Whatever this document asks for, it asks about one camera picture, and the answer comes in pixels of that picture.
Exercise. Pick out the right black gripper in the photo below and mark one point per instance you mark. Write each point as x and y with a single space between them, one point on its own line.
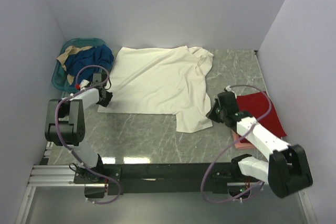
211 115

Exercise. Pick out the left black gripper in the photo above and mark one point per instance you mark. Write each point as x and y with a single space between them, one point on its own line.
105 103

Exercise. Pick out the cream white t-shirt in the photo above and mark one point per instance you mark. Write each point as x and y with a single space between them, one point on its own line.
163 81

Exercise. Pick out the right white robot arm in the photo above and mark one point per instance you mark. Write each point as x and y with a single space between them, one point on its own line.
286 169

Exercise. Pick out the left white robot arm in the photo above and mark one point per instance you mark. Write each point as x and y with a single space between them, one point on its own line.
65 126

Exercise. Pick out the blue t-shirt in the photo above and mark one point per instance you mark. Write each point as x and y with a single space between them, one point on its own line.
100 56

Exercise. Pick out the folded pink t-shirt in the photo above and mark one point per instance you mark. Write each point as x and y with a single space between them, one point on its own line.
243 144

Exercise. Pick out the folded red t-shirt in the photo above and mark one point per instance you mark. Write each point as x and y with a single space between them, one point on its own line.
257 104

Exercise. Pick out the teal plastic laundry basket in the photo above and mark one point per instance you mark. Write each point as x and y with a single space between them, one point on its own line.
59 78

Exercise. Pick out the tan t-shirt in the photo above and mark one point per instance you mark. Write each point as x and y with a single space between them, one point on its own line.
71 50

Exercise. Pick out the black base beam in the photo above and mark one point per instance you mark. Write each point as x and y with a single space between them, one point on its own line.
161 178

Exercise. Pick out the aluminium rail frame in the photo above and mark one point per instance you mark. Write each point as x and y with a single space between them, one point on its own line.
52 197

